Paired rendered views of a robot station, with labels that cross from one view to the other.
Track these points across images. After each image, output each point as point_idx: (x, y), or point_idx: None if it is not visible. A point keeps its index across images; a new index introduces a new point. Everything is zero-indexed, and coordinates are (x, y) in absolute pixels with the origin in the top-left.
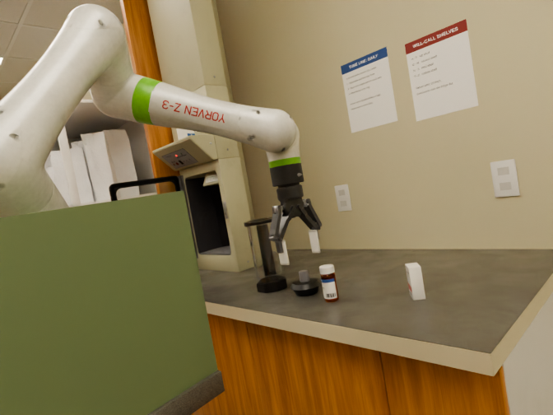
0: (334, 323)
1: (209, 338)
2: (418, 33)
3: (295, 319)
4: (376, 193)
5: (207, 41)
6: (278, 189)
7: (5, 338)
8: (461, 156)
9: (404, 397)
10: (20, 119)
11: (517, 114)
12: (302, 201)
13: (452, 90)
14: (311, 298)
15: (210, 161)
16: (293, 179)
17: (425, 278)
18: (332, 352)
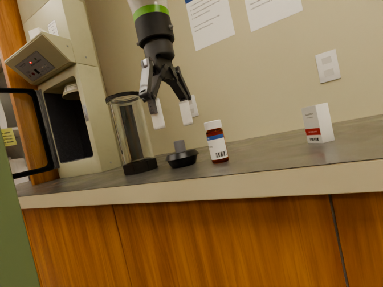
0: (254, 170)
1: (4, 192)
2: None
3: (188, 180)
4: (219, 98)
5: None
6: (146, 44)
7: None
8: (290, 54)
9: (379, 261)
10: None
11: (335, 12)
12: (172, 65)
13: (280, 1)
14: (193, 165)
15: (68, 68)
16: (164, 30)
17: (300, 138)
18: (244, 217)
